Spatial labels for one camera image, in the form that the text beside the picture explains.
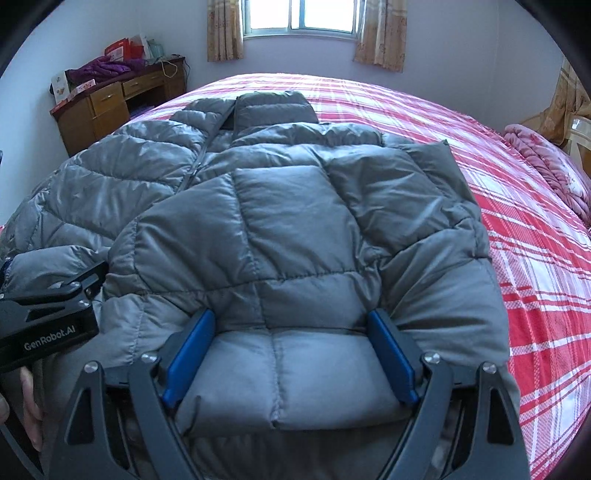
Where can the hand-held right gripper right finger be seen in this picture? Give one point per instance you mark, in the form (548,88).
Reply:
(392,355)

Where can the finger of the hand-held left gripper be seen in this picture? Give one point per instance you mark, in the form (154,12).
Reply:
(90,277)

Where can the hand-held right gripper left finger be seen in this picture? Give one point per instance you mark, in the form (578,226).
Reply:
(191,355)

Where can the grey puffer jacket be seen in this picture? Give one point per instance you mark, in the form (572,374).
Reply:
(277,230)

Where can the person's left hand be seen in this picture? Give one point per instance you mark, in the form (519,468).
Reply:
(31,406)

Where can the bed with red plaid sheet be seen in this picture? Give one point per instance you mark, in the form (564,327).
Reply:
(531,277)

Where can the wooden bedside cabinet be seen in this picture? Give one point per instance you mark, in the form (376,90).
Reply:
(108,104)

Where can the pink flat box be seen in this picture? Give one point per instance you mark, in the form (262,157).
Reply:
(83,86)

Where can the white printed box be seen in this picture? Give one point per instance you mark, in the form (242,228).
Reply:
(59,86)

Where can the purple puffer jacket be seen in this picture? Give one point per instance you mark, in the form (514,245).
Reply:
(99,69)

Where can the red gift bag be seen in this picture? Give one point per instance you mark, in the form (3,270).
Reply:
(116,50)

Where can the red and white bag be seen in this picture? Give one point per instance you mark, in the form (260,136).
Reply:
(140,46)

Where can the pink quilt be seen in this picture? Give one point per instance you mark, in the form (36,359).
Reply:
(540,161)

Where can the beige floral curtain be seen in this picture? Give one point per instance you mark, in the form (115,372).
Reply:
(381,32)
(225,27)

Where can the cream wooden chair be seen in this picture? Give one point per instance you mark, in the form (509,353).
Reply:
(579,138)

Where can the yellow curtain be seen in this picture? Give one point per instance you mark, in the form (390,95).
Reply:
(561,101)

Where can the window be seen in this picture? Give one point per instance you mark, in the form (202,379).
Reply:
(300,14)

